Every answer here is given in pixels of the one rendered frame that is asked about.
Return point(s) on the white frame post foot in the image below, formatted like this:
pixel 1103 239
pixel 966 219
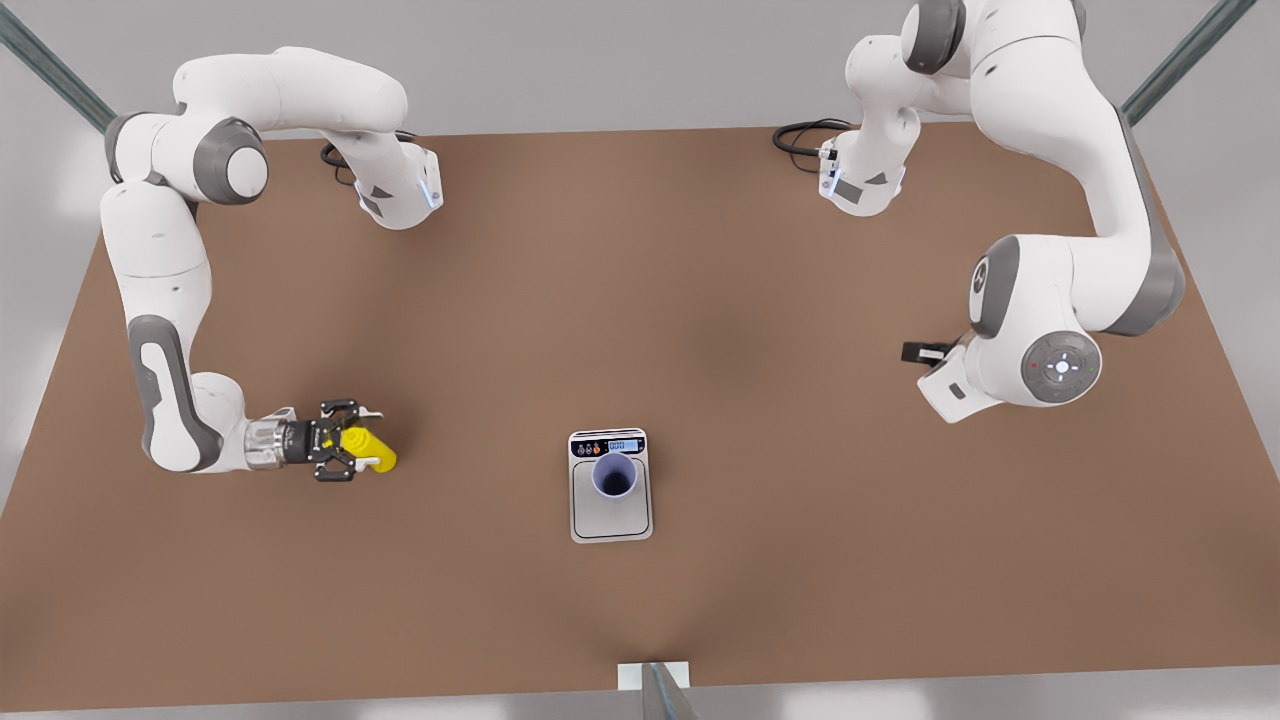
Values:
pixel 628 677

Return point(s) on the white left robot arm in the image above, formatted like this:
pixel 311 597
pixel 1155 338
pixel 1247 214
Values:
pixel 1040 110

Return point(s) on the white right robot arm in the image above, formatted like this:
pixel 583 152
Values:
pixel 160 260

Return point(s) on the silver frame post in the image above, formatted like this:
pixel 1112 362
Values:
pixel 55 70
pixel 665 695
pixel 1185 55

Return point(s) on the lavender blue cup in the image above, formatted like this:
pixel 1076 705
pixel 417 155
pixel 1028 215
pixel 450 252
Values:
pixel 614 476

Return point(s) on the grey digital kitchen scale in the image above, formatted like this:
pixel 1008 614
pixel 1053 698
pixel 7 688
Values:
pixel 610 515

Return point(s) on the yellow sauce bottle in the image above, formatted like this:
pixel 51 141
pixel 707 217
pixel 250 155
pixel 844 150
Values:
pixel 375 447

